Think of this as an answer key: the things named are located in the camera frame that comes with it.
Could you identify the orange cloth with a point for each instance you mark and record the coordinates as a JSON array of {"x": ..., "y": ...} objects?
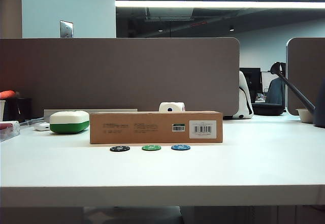
[{"x": 7, "y": 94}]

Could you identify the grey-brown desk partition panel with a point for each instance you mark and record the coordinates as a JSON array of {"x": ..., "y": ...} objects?
[
  {"x": 127, "y": 76},
  {"x": 307, "y": 69}
]

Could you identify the long ceiling light strip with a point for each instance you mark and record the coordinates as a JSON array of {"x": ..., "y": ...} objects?
[{"x": 215, "y": 4}]

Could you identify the dark box under cloth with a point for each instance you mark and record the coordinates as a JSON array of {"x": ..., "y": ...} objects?
[{"x": 10, "y": 109}]

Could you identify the beige paper cup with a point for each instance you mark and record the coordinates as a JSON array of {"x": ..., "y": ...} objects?
[{"x": 2, "y": 109}]

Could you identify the dark grey watering can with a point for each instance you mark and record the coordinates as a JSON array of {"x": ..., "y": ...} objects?
[{"x": 320, "y": 107}]

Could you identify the white poker chip stack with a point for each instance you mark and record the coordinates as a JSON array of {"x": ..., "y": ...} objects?
[{"x": 16, "y": 126}]

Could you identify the red poker chip stack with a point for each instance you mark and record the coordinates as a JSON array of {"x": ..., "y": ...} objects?
[{"x": 5, "y": 126}]

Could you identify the monitor with white screen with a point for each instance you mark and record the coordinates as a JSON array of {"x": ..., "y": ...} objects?
[{"x": 266, "y": 80}]

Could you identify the white and black figure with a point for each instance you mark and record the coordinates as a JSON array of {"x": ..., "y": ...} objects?
[{"x": 245, "y": 102}]

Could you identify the blue poker chip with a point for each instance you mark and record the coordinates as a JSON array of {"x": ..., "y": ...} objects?
[{"x": 181, "y": 147}]

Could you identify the white paper bowl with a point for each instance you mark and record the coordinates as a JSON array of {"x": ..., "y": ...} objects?
[{"x": 305, "y": 116}]

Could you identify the black computer monitor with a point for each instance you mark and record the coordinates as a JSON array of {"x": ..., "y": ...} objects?
[{"x": 250, "y": 78}]

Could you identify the large white foam dice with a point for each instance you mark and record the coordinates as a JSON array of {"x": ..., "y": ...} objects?
[{"x": 171, "y": 107}]

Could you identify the black round bowl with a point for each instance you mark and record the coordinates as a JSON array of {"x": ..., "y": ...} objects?
[{"x": 267, "y": 109}]

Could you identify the clear acrylic chip tray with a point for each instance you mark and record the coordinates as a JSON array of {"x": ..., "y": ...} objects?
[{"x": 7, "y": 135}]

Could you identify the black poker chip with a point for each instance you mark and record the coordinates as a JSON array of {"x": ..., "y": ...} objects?
[{"x": 119, "y": 148}]

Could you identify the metal wall outlet plate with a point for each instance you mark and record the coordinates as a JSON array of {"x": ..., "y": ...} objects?
[{"x": 66, "y": 29}]

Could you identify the black mesh pen holder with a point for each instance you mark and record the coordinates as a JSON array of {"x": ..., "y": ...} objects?
[{"x": 25, "y": 108}]

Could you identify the dark teal jacket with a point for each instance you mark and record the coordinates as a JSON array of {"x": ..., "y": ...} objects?
[{"x": 275, "y": 92}]

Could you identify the clear acrylic tray lid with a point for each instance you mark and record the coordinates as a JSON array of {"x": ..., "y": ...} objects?
[{"x": 30, "y": 122}]

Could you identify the green poker chip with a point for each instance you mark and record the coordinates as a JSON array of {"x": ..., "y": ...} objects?
[{"x": 151, "y": 147}]

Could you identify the brown rectangular cardboard box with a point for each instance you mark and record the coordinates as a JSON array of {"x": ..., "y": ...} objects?
[{"x": 152, "y": 130}]

